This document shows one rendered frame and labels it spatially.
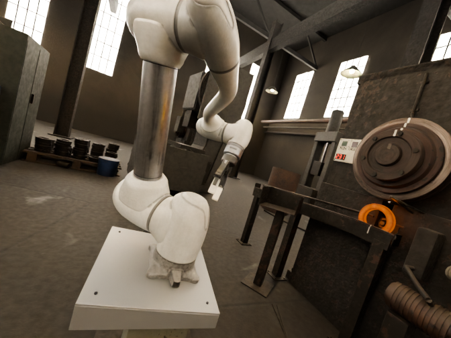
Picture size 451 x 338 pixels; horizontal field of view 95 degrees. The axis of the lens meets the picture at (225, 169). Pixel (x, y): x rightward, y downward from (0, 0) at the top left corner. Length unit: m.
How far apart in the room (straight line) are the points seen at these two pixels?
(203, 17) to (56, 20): 10.99
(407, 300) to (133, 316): 1.07
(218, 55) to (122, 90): 10.19
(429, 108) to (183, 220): 1.51
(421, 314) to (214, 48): 1.23
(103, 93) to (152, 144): 10.07
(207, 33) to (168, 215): 0.54
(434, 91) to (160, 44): 1.54
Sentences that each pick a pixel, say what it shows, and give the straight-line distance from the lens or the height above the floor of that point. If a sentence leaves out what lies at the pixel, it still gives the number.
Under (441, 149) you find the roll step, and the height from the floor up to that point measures 1.18.
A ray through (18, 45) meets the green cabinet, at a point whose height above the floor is 1.35.
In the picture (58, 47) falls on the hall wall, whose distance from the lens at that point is 11.23.
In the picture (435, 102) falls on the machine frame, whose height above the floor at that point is 1.49.
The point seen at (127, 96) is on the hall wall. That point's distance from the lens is 10.71.
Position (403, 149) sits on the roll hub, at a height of 1.15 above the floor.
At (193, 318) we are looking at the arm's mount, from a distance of 0.76.
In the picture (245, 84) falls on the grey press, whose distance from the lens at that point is 3.83.
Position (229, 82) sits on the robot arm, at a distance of 0.70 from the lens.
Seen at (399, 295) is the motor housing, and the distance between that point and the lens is 1.30.
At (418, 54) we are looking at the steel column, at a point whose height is 3.32.
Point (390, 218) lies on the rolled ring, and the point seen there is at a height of 0.78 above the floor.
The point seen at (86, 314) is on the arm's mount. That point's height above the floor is 0.40.
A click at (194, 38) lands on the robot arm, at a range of 0.60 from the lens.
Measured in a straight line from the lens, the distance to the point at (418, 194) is 1.43.
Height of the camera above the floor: 0.88
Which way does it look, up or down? 4 degrees down
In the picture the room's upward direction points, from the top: 17 degrees clockwise
